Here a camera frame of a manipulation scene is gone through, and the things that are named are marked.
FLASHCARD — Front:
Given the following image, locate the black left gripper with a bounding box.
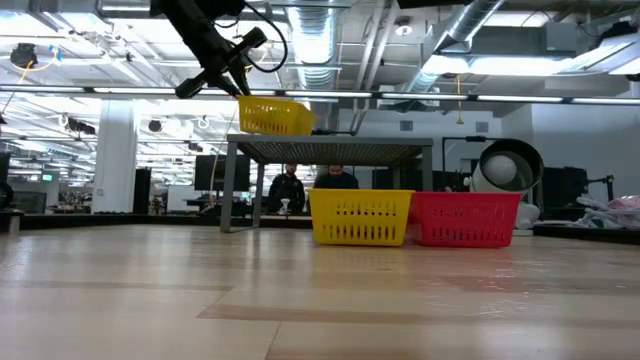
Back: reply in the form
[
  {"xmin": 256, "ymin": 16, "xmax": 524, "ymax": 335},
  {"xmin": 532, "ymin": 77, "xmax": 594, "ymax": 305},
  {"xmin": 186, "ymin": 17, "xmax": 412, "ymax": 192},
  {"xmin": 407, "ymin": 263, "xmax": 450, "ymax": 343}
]
[{"xmin": 173, "ymin": 42, "xmax": 252, "ymax": 100}]

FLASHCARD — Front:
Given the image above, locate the yellow plastic slotted basket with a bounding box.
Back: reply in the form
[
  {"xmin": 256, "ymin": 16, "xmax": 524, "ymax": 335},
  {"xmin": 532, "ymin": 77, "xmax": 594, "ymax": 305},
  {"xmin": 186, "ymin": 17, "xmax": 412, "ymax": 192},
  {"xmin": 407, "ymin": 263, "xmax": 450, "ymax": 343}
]
[
  {"xmin": 307, "ymin": 188, "xmax": 416, "ymax": 247},
  {"xmin": 236, "ymin": 94, "xmax": 318, "ymax": 137}
]

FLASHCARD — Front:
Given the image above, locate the red plastic slotted basket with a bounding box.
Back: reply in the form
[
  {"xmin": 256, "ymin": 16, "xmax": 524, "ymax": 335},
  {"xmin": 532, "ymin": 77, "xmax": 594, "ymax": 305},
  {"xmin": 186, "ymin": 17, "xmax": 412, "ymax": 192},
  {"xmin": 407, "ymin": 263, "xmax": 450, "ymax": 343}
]
[{"xmin": 407, "ymin": 191, "xmax": 523, "ymax": 249}]

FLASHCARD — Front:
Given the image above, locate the black background screen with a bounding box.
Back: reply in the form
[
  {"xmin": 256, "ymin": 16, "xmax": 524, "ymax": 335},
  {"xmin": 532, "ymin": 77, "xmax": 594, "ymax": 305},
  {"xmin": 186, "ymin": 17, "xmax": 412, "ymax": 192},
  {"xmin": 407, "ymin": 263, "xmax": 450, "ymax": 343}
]
[{"xmin": 193, "ymin": 154, "xmax": 252, "ymax": 192}]

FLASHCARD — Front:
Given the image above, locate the person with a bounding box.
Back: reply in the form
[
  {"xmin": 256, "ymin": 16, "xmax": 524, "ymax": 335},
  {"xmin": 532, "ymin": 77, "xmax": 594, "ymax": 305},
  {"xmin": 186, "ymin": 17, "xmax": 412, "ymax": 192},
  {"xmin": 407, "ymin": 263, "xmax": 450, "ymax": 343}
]
[
  {"xmin": 313, "ymin": 163, "xmax": 361, "ymax": 191},
  {"xmin": 266, "ymin": 161, "xmax": 307, "ymax": 216}
]

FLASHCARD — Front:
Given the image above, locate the grey perforated metal riser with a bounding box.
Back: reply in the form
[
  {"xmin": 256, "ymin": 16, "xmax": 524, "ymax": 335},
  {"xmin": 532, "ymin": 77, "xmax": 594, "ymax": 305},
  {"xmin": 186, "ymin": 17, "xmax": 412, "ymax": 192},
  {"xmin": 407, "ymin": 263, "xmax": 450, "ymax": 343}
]
[{"xmin": 219, "ymin": 133, "xmax": 436, "ymax": 234}]

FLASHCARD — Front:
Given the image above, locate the black tall cabinet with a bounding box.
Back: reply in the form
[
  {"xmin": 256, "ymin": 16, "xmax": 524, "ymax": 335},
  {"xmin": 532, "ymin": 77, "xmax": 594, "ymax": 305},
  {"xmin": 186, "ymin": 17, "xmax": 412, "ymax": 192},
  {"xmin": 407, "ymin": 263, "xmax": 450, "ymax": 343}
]
[{"xmin": 131, "ymin": 167, "xmax": 153, "ymax": 216}]

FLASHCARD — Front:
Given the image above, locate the white building column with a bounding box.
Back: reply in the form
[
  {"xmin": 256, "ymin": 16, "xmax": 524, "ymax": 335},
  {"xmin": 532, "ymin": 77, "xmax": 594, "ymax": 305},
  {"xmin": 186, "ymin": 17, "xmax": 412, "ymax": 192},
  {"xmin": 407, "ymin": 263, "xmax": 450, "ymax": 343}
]
[{"xmin": 90, "ymin": 98, "xmax": 139, "ymax": 215}]

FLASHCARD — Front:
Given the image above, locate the long linear ceiling light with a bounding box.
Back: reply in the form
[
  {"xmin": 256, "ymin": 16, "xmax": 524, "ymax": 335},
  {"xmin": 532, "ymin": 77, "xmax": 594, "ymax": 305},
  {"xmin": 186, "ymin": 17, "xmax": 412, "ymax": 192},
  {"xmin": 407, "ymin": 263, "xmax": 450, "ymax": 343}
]
[{"xmin": 0, "ymin": 83, "xmax": 640, "ymax": 106}]

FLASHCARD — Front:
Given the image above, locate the white spot lamp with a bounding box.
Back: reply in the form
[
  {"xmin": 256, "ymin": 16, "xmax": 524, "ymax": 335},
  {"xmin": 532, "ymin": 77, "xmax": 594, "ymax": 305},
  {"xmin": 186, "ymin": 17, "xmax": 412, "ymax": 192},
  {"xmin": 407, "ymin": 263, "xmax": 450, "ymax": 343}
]
[{"xmin": 462, "ymin": 137, "xmax": 546, "ymax": 237}]

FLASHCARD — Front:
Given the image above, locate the black background monitor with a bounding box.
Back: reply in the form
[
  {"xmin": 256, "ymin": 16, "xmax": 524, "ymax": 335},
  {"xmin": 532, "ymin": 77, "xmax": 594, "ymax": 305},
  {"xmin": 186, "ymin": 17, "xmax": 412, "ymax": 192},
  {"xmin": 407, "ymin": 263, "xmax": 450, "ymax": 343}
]
[{"xmin": 541, "ymin": 165, "xmax": 590, "ymax": 205}]

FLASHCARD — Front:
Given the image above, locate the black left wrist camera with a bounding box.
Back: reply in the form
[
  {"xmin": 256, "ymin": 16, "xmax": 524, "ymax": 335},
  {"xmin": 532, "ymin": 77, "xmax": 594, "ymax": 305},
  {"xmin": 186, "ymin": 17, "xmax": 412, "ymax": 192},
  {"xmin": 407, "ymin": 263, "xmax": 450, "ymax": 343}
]
[{"xmin": 234, "ymin": 27, "xmax": 269, "ymax": 52}]

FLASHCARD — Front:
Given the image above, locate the black left camera cable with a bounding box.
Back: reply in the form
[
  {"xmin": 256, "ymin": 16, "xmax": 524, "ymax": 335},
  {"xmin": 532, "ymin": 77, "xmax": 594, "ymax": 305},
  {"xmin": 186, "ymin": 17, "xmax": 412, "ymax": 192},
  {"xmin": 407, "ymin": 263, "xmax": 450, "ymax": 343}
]
[{"xmin": 212, "ymin": 0, "xmax": 290, "ymax": 74}]

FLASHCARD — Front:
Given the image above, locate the silver ventilation duct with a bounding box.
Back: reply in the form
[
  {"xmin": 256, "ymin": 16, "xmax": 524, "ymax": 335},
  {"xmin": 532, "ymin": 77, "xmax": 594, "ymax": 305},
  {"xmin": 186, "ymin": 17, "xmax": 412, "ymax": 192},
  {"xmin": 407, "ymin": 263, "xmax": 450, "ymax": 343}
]
[
  {"xmin": 399, "ymin": 0, "xmax": 506, "ymax": 96},
  {"xmin": 287, "ymin": 4, "xmax": 344, "ymax": 132}
]

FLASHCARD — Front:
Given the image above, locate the black ceiling cable reel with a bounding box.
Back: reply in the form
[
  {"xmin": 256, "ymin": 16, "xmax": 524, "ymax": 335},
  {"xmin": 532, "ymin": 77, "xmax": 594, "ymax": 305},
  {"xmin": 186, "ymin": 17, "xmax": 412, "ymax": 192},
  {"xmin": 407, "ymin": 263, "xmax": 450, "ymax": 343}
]
[{"xmin": 8, "ymin": 41, "xmax": 40, "ymax": 70}]

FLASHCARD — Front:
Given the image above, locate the yellow hanging cord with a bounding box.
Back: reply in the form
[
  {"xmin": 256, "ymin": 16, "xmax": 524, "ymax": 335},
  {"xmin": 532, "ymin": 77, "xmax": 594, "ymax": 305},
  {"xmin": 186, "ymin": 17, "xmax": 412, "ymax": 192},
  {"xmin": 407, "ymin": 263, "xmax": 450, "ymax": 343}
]
[{"xmin": 453, "ymin": 73, "xmax": 466, "ymax": 127}]

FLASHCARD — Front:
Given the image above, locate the white pink cable bundle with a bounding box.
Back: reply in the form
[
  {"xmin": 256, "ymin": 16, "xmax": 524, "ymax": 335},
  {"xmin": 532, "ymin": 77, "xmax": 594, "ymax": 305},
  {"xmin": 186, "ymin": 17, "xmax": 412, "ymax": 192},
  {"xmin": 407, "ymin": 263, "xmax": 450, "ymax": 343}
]
[{"xmin": 573, "ymin": 193, "xmax": 640, "ymax": 231}]

